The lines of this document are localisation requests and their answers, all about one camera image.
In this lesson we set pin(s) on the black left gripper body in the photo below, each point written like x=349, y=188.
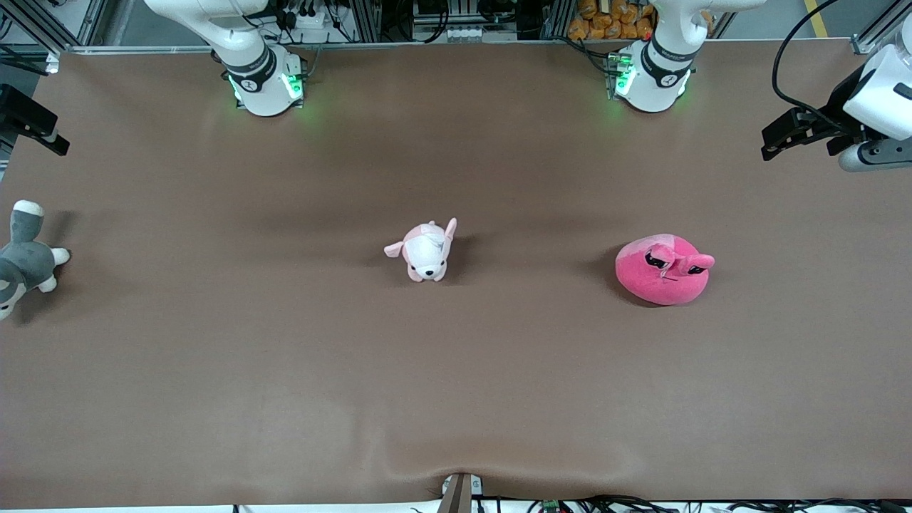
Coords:
x=839, y=104

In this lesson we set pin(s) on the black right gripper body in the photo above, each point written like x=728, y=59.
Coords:
x=21, y=114

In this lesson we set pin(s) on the white power strip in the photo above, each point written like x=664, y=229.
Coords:
x=313, y=20

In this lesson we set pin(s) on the brown table cloth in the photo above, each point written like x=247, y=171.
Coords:
x=456, y=370

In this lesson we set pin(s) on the round hot pink plush toy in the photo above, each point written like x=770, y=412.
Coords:
x=659, y=274

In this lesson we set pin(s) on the orange plush toy pile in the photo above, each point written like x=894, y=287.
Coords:
x=613, y=18

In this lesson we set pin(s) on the grey white plush husky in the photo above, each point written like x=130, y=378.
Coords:
x=25, y=260

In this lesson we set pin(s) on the pale pink white plush dog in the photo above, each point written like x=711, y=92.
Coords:
x=426, y=253

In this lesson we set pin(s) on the small green circuit board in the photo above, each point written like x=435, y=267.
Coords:
x=551, y=506

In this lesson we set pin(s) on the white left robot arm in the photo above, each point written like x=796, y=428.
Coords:
x=652, y=78

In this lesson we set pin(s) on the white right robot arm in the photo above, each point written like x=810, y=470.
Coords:
x=260, y=85

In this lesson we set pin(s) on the metal bracket at table edge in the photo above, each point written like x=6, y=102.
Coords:
x=459, y=493

